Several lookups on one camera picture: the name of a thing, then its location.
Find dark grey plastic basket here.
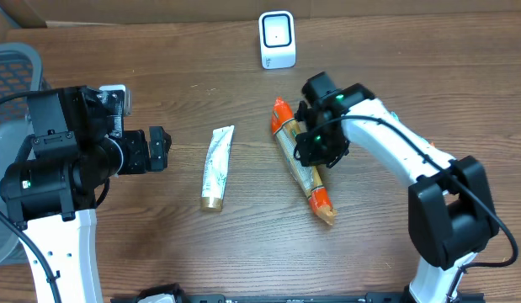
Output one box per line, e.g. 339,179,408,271
0,43,44,266

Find white barcode scanner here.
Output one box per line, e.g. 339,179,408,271
258,10,296,70

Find white shampoo tube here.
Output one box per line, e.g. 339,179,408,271
200,125,235,212

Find teal snack packet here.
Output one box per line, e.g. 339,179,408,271
391,111,402,125

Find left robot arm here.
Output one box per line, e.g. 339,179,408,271
0,85,172,302

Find brown cardboard backboard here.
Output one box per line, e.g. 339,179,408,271
0,0,521,28

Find orange spaghetti packet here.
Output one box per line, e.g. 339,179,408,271
271,97,338,226

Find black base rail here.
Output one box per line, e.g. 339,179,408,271
110,284,486,303

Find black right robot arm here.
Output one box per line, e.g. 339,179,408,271
294,72,499,302

